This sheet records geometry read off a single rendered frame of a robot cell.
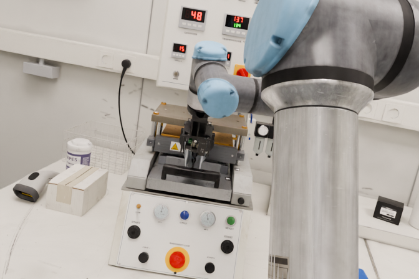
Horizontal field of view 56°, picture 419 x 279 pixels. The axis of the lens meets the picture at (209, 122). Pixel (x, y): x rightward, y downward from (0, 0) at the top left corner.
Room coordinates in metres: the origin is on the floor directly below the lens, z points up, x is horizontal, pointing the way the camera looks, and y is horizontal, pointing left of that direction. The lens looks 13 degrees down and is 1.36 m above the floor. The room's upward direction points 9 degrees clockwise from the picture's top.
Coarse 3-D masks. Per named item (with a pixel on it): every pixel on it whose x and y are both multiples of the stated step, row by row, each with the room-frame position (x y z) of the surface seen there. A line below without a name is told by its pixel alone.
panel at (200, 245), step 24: (144, 216) 0.93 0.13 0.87; (168, 216) 0.93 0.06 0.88; (192, 216) 0.94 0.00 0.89; (216, 216) 0.94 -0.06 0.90; (240, 216) 0.95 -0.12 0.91; (120, 240) 0.90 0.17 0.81; (144, 240) 0.90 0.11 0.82; (168, 240) 0.91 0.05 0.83; (192, 240) 0.91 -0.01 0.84; (216, 240) 0.92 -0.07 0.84; (120, 264) 0.87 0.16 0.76; (144, 264) 0.88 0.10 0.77; (168, 264) 0.88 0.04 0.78; (192, 264) 0.89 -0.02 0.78; (216, 264) 0.89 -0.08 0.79
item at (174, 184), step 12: (168, 156) 1.02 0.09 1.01; (156, 168) 1.02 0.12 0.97; (204, 168) 1.02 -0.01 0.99; (216, 168) 1.02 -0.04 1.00; (228, 168) 1.12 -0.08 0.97; (156, 180) 0.95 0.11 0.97; (168, 180) 0.95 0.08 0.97; (180, 180) 0.97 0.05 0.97; (192, 180) 0.98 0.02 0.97; (180, 192) 0.95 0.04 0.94; (192, 192) 0.95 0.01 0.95; (204, 192) 0.95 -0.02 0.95; (216, 192) 0.95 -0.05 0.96; (228, 192) 0.95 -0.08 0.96
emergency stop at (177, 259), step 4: (176, 252) 0.89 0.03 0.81; (180, 252) 0.89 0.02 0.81; (172, 256) 0.88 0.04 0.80; (176, 256) 0.88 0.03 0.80; (180, 256) 0.89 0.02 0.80; (184, 256) 0.89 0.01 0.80; (172, 260) 0.88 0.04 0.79; (176, 260) 0.88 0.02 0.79; (180, 260) 0.88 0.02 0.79; (184, 260) 0.88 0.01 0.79; (172, 264) 0.88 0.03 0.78; (176, 264) 0.88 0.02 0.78; (180, 264) 0.88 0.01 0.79
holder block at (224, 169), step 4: (160, 156) 1.06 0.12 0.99; (164, 156) 1.06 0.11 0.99; (160, 160) 1.06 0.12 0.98; (164, 160) 1.06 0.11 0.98; (224, 164) 1.08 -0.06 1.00; (228, 164) 1.08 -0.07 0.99; (220, 168) 1.06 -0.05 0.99; (224, 168) 1.07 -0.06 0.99; (220, 172) 1.06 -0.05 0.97; (224, 172) 1.07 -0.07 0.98
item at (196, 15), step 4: (188, 12) 1.27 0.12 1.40; (192, 12) 1.27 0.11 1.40; (196, 12) 1.27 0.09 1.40; (200, 12) 1.27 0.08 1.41; (184, 16) 1.27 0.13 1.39; (188, 16) 1.27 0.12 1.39; (192, 16) 1.27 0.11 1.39; (196, 16) 1.27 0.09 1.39; (200, 16) 1.27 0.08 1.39; (196, 20) 1.27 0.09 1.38; (200, 20) 1.27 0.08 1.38
